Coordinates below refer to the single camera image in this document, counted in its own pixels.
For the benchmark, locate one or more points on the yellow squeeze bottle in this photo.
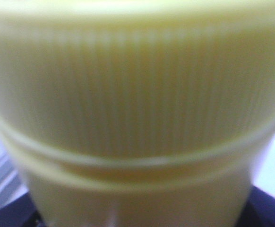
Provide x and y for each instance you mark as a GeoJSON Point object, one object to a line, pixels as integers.
{"type": "Point", "coordinates": [137, 113]}

